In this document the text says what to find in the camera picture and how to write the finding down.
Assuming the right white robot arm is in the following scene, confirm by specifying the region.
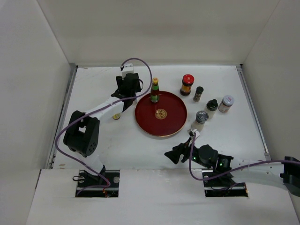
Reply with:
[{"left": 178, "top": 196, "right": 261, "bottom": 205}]
[{"left": 165, "top": 138, "right": 300, "bottom": 197}]

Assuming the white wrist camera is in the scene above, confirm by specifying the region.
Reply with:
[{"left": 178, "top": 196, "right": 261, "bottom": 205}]
[
  {"left": 187, "top": 128, "right": 200, "bottom": 140},
  {"left": 120, "top": 63, "right": 134, "bottom": 79}
]

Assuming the black-cap white shaker bottle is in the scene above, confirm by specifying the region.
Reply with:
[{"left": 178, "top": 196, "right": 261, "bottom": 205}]
[{"left": 204, "top": 99, "right": 218, "bottom": 119}]

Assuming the right aluminium table rail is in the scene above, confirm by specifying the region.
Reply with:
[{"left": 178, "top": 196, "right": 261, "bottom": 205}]
[{"left": 236, "top": 64, "right": 271, "bottom": 160}]

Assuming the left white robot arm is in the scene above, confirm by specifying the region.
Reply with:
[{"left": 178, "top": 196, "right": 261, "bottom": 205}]
[{"left": 63, "top": 72, "right": 142, "bottom": 187}]

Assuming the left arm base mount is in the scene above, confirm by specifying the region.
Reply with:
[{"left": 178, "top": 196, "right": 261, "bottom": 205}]
[{"left": 72, "top": 170, "right": 120, "bottom": 198}]

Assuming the green red sauce bottle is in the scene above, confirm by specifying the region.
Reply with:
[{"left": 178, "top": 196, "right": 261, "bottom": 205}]
[{"left": 150, "top": 77, "right": 159, "bottom": 103}]

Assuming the small yellow-label brown bottle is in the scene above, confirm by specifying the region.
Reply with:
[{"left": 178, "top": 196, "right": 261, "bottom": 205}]
[{"left": 112, "top": 113, "right": 120, "bottom": 120}]

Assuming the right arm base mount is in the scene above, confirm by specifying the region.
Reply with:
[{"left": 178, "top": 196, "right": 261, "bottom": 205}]
[{"left": 203, "top": 174, "right": 248, "bottom": 197}]

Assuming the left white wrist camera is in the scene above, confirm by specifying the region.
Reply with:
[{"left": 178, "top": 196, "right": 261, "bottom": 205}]
[{"left": 120, "top": 63, "right": 134, "bottom": 79}]

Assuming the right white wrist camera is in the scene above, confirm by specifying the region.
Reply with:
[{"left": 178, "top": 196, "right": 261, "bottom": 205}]
[{"left": 187, "top": 128, "right": 200, "bottom": 140}]

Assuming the red-lid dark sauce jar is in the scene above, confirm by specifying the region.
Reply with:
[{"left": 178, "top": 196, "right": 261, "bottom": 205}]
[{"left": 180, "top": 74, "right": 195, "bottom": 96}]

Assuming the small black-lid pepper bottle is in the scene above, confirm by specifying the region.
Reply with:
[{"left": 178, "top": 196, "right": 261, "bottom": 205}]
[{"left": 193, "top": 86, "right": 204, "bottom": 102}]

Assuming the aluminium table rail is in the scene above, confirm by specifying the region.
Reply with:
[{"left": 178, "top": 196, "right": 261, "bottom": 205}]
[
  {"left": 236, "top": 64, "right": 271, "bottom": 160},
  {"left": 45, "top": 63, "right": 78, "bottom": 169}
]

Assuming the left aluminium table rail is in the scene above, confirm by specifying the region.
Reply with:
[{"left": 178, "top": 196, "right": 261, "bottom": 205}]
[{"left": 45, "top": 63, "right": 78, "bottom": 169}]

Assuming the red round tray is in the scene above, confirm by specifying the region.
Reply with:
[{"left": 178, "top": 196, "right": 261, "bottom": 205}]
[{"left": 135, "top": 91, "right": 188, "bottom": 137}]

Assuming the white-lid red-label jar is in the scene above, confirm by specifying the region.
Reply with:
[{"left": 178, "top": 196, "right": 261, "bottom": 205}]
[{"left": 218, "top": 95, "right": 234, "bottom": 113}]

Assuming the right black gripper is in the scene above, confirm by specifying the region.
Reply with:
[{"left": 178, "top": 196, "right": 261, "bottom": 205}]
[{"left": 164, "top": 137, "right": 211, "bottom": 169}]

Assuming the grey-cap white shaker bottle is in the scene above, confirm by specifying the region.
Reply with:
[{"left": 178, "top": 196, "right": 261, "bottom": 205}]
[{"left": 191, "top": 111, "right": 209, "bottom": 132}]

